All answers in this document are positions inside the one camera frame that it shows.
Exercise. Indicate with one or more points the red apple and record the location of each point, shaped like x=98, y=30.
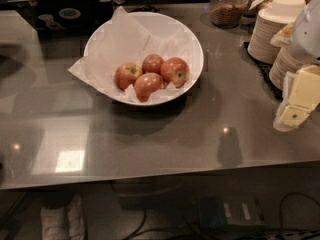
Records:
x=176, y=71
x=152, y=63
x=147, y=84
x=126, y=74

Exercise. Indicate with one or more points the stack of paper plates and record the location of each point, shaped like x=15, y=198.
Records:
x=283, y=63
x=270, y=20

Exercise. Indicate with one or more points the white paper liner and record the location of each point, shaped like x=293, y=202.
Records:
x=123, y=44

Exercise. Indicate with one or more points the white shoe under table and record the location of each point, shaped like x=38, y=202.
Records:
x=62, y=217

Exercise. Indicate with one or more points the red apple back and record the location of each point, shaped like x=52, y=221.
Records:
x=152, y=63

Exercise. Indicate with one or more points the front stack of paper plates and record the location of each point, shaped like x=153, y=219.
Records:
x=283, y=63

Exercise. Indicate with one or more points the black laptop with stickers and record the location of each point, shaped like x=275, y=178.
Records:
x=77, y=16

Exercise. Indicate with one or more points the red apple front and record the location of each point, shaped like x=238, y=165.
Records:
x=147, y=84

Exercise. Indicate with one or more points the white bowl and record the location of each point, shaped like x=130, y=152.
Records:
x=186, y=37

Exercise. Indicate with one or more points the back stack of paper plates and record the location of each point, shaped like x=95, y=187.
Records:
x=270, y=20

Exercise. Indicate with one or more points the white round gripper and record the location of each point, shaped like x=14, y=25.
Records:
x=307, y=34

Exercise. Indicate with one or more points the black power adapter box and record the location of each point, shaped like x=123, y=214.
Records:
x=211, y=212

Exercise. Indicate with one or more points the glass jar of grains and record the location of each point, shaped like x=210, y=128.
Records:
x=227, y=13

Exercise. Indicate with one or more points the black mat under plates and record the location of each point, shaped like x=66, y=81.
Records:
x=264, y=70

